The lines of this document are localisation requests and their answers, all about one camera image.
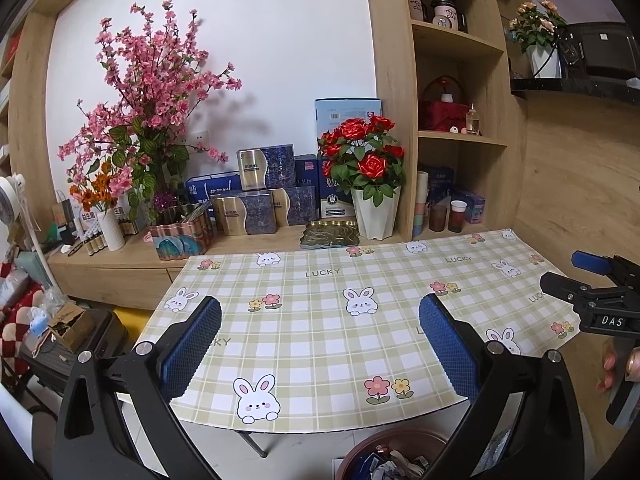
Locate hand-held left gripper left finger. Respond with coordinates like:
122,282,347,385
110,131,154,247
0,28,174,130
52,296,223,480

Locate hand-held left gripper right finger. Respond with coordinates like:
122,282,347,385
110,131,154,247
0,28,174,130
419,292,586,480

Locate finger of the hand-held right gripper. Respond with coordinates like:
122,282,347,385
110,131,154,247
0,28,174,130
539,271,608,317
571,250,640,286

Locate brown round trash bin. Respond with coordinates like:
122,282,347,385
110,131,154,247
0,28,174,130
336,427,451,480

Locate person's right hand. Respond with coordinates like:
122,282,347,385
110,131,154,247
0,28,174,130
596,345,640,395

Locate black suitcase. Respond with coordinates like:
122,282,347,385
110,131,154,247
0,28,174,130
20,307,131,396

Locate wavy colourful basket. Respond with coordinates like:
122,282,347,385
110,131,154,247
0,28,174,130
149,204,215,262

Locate small purple blue box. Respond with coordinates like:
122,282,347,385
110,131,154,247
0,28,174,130
465,191,486,225

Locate green checked bunny tablecloth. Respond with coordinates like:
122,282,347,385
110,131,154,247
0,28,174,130
141,229,576,433

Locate grey metal table leg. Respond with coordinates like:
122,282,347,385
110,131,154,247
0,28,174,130
240,430,271,458

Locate red paper cup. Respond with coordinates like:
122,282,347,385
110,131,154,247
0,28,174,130
448,200,468,233

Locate open cardboard box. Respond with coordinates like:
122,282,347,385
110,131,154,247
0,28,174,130
47,302,96,351

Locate white vase with orange flowers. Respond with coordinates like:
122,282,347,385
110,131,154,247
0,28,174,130
69,160,127,252

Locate blue gold gift box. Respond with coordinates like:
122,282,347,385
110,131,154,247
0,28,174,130
236,145,296,192
215,194,278,236
272,186,318,227

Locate stack of pastel paper cups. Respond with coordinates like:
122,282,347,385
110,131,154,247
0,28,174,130
414,171,431,233

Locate row of small amber bottles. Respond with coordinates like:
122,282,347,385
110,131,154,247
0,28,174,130
82,207,138,256

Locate red roses in white pot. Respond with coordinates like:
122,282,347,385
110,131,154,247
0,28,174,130
317,116,406,241

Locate blue white carton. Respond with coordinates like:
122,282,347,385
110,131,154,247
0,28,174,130
186,172,241,223

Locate dark blue printed box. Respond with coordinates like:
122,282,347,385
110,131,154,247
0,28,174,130
430,165,456,206

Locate gold ornate tray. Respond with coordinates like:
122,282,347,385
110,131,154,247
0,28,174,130
300,219,361,251

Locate red white checked cloth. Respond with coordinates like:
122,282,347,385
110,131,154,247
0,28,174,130
0,305,36,386

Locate kraft paper bag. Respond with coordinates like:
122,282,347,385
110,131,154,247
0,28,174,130
52,190,81,241

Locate small dark blue box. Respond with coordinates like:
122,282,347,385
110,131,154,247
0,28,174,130
294,155,321,188

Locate black monitor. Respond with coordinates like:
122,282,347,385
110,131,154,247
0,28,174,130
565,22,640,81

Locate red box glass dome ornament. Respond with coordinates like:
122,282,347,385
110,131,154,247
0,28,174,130
420,76,463,132

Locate white desk fan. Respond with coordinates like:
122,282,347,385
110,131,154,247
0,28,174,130
0,175,32,251

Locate peach roses in white pot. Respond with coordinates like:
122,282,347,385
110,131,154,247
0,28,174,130
509,1,568,79

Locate light blue carton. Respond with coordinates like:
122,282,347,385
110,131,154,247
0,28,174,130
315,98,383,136

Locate pink blossom bouquet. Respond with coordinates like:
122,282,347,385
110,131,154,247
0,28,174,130
57,2,243,221

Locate wooden wall shelf unit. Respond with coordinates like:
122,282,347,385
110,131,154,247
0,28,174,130
362,0,531,243

